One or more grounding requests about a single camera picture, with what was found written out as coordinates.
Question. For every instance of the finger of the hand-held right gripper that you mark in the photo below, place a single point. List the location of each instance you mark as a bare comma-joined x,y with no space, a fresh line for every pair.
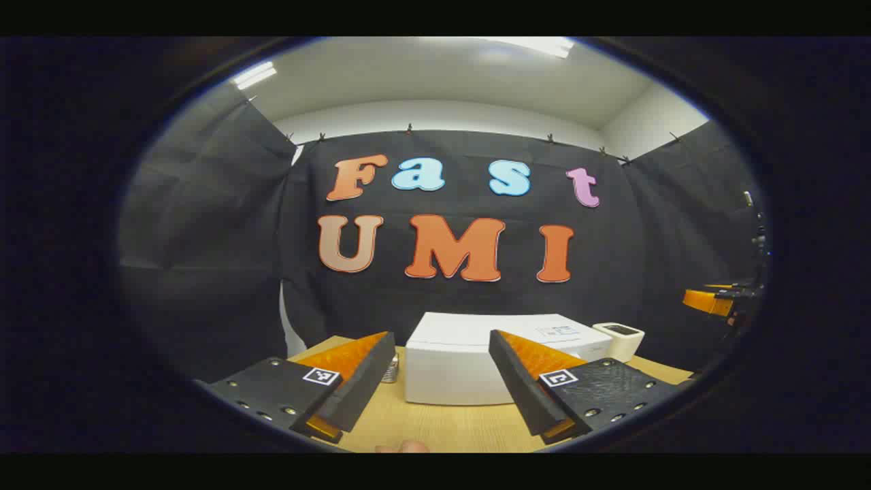
708,301

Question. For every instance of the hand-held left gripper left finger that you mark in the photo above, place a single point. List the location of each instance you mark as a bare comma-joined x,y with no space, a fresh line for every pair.
364,388

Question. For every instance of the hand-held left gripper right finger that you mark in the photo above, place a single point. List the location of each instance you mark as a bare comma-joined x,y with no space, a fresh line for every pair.
524,395

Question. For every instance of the white microwave oven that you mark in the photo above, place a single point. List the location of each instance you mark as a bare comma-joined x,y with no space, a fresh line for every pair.
449,367

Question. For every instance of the small silver ribbed object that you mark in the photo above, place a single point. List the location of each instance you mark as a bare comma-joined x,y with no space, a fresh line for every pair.
390,369

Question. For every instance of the white toaster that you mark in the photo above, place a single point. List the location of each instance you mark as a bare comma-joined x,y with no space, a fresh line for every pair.
622,347

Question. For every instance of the ceiling light panel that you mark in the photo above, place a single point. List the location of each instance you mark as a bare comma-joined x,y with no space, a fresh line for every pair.
537,45
255,73

